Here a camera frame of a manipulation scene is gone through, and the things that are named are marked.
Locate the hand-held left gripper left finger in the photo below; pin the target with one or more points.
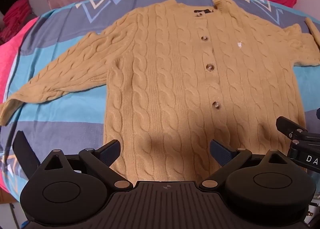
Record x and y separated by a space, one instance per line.
111 151

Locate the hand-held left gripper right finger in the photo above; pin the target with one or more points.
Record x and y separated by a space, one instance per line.
220 152

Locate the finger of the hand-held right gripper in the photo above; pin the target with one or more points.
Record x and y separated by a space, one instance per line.
290 126

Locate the pile of red clothes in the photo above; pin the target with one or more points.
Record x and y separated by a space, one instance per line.
13 18

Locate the striped blue bed sheet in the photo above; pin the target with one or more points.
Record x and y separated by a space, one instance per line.
62 124

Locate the pink bed sheet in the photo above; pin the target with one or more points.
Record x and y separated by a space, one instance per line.
10 56

